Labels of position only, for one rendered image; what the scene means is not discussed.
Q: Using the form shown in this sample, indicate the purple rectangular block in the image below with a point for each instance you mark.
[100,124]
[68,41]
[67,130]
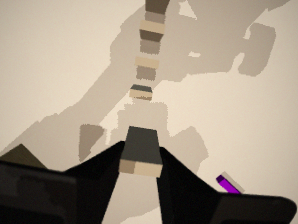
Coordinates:
[226,185]

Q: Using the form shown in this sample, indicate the tan domino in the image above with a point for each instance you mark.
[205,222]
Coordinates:
[141,92]
[156,6]
[141,154]
[151,30]
[146,62]

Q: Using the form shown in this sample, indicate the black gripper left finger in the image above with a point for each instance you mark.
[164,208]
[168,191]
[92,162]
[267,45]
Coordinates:
[80,195]

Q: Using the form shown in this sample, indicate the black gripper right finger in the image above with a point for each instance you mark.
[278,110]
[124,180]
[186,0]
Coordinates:
[186,199]

